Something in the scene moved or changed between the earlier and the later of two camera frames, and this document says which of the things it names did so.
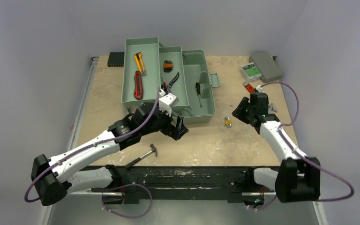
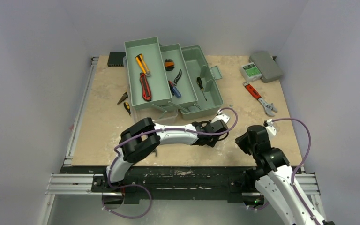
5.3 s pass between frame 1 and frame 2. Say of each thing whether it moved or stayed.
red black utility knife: moved
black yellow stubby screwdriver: moved
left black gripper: moved
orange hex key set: stayed
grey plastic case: stayed
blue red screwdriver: moved
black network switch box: stayed
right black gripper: moved
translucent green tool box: stayed
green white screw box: stayed
